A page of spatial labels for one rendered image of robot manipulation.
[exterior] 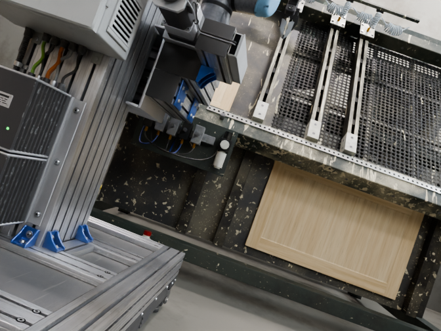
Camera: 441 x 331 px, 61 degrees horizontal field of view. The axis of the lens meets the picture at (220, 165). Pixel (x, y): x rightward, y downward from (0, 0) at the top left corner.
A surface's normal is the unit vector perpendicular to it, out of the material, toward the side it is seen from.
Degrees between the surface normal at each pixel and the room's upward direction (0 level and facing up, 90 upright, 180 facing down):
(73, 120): 90
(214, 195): 90
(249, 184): 90
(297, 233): 90
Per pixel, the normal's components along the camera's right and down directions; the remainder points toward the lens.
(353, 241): 0.00, -0.04
